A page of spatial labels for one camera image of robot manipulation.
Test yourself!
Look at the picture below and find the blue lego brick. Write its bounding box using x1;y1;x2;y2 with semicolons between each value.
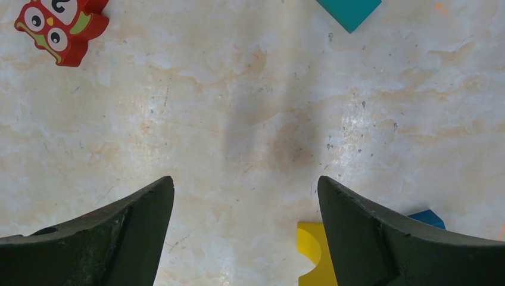
408;209;446;230

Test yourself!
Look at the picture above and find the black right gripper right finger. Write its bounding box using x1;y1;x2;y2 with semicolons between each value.
317;176;504;285

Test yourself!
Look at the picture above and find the teal block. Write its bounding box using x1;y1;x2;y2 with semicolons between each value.
317;0;382;33

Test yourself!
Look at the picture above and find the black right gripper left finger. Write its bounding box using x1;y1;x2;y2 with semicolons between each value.
1;176;174;285

